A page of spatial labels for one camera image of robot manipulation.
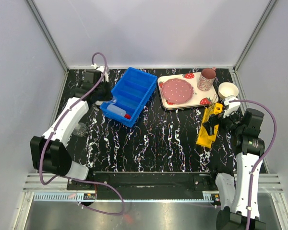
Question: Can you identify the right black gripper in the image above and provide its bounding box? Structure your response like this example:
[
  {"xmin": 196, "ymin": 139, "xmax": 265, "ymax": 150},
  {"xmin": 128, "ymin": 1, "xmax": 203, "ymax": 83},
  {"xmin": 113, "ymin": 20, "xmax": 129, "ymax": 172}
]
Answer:
[{"xmin": 203, "ymin": 106, "xmax": 244, "ymax": 137}]

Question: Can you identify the glass test tube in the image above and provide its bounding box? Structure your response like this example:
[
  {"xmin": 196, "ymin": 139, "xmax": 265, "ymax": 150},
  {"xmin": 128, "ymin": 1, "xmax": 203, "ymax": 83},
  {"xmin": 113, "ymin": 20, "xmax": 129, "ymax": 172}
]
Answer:
[{"xmin": 208, "ymin": 94, "xmax": 218, "ymax": 111}]

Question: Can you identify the yellow test tube rack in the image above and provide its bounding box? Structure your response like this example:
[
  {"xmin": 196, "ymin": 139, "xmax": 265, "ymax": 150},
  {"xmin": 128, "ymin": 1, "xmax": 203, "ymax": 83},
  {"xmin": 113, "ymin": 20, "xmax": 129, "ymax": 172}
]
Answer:
[{"xmin": 196, "ymin": 103, "xmax": 223, "ymax": 149}]

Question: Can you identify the white wash bottle red cap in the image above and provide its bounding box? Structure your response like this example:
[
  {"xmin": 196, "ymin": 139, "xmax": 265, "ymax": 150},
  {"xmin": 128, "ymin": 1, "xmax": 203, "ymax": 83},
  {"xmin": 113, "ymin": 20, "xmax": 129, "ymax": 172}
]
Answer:
[{"xmin": 107, "ymin": 104, "xmax": 131, "ymax": 119}]

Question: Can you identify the small glass beaker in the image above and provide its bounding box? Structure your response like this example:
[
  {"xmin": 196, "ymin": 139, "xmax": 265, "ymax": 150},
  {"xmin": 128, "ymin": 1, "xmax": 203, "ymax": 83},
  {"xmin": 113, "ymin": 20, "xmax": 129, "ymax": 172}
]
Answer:
[{"xmin": 108, "ymin": 97, "xmax": 118, "ymax": 104}]

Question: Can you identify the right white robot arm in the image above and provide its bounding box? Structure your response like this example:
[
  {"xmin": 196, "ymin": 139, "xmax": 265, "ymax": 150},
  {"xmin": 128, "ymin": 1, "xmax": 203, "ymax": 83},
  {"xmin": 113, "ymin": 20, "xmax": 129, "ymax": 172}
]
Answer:
[{"xmin": 204, "ymin": 108, "xmax": 266, "ymax": 230}]

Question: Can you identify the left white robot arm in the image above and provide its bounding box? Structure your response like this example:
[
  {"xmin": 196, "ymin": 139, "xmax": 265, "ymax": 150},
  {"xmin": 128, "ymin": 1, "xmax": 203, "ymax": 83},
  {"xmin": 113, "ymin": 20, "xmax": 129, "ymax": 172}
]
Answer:
[{"xmin": 30, "ymin": 66, "xmax": 112, "ymax": 190}]

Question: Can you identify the blue compartment bin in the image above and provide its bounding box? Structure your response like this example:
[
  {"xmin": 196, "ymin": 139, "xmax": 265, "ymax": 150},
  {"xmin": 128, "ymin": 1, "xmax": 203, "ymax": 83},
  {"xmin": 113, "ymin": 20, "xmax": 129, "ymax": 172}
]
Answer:
[{"xmin": 100, "ymin": 67, "xmax": 157, "ymax": 127}]

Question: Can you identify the white ceramic bowl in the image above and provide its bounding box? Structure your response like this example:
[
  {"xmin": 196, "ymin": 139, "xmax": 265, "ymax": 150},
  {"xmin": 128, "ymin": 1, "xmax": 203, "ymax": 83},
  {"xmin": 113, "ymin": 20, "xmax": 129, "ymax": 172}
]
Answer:
[{"xmin": 218, "ymin": 82, "xmax": 239, "ymax": 100}]

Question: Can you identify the glass flask with stopper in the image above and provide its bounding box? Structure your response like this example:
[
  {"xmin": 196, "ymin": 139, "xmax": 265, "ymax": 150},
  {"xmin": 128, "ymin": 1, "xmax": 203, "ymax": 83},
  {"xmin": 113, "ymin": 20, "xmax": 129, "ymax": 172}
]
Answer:
[{"xmin": 72, "ymin": 122, "xmax": 87, "ymax": 137}]

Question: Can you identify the strawberry print tray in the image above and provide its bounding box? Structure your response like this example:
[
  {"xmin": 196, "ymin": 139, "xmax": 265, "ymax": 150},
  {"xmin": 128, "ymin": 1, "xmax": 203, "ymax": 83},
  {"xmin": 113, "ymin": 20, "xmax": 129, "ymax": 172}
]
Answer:
[{"xmin": 157, "ymin": 72, "xmax": 218, "ymax": 110}]

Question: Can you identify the pink polka dot plate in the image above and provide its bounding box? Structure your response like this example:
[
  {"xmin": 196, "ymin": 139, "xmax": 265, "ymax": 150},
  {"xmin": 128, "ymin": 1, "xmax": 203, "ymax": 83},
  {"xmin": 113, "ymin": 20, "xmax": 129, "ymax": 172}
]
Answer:
[{"xmin": 161, "ymin": 78, "xmax": 194, "ymax": 104}]

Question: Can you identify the pink ghost print mug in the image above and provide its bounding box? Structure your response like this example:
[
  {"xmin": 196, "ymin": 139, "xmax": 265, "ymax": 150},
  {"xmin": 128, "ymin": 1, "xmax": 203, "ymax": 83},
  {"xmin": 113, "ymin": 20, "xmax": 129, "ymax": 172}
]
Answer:
[{"xmin": 197, "ymin": 67, "xmax": 216, "ymax": 91}]

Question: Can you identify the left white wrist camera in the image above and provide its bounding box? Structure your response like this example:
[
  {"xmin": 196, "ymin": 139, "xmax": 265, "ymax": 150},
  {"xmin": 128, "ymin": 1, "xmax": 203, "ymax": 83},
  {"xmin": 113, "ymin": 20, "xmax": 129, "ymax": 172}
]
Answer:
[{"xmin": 91, "ymin": 64, "xmax": 109, "ymax": 82}]

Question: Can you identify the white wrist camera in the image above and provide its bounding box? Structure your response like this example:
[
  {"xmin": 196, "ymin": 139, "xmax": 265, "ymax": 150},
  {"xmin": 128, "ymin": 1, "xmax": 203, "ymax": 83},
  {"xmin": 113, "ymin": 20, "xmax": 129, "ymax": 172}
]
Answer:
[
  {"xmin": 91, "ymin": 64, "xmax": 109, "ymax": 82},
  {"xmin": 223, "ymin": 95, "xmax": 240, "ymax": 118}
]

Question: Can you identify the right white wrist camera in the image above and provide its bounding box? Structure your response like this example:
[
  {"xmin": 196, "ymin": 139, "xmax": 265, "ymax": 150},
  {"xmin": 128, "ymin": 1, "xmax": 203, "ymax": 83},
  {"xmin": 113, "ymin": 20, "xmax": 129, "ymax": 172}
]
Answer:
[{"xmin": 223, "ymin": 95, "xmax": 240, "ymax": 118}]

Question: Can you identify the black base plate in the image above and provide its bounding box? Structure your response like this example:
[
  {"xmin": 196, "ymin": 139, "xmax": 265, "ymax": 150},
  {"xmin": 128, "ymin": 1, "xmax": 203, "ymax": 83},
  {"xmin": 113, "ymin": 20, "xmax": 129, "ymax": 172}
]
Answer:
[{"xmin": 66, "ymin": 171, "xmax": 238, "ymax": 201}]

